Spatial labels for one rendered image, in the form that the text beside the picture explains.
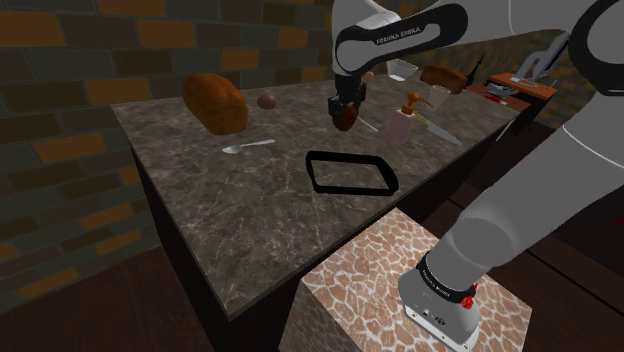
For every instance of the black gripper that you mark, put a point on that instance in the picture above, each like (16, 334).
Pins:
(349, 93)

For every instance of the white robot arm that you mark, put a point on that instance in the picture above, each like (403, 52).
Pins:
(546, 185)

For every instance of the small pale egg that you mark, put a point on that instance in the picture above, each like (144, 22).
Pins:
(369, 75)

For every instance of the reddish brown round thing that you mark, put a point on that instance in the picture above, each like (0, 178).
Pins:
(347, 121)

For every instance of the thin silver utensil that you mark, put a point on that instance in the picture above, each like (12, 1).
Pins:
(369, 126)

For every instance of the pink soap dispenser orange pump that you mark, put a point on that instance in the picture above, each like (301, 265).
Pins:
(400, 126)

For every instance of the brown round potato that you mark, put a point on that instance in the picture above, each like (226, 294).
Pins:
(266, 101)

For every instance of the black rectangular tray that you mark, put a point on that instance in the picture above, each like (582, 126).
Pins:
(312, 170)

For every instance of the white cup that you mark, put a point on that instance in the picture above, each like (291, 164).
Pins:
(438, 96)

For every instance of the silver spoon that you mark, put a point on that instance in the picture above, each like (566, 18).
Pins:
(234, 148)

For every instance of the large brown bread loaf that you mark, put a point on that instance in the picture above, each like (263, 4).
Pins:
(214, 105)

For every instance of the red brown side table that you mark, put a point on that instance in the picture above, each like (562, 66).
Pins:
(524, 92)

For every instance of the patterned robot stand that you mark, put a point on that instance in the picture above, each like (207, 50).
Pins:
(351, 292)

